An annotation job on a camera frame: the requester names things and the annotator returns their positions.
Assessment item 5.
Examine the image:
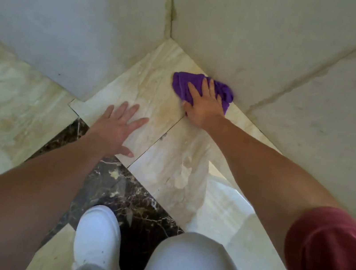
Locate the person's left hand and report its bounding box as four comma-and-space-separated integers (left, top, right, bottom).
83, 96, 152, 162

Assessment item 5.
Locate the person's right hand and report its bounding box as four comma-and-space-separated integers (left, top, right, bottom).
178, 75, 231, 133

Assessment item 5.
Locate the purple cleaning cloth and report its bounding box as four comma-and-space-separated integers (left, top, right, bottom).
169, 69, 237, 116

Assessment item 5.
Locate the person's right forearm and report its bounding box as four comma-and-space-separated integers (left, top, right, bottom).
185, 112, 356, 266

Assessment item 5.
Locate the person's left forearm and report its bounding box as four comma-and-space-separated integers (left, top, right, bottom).
0, 119, 111, 270

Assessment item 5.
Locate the white shoe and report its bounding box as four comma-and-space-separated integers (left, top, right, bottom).
69, 202, 127, 270

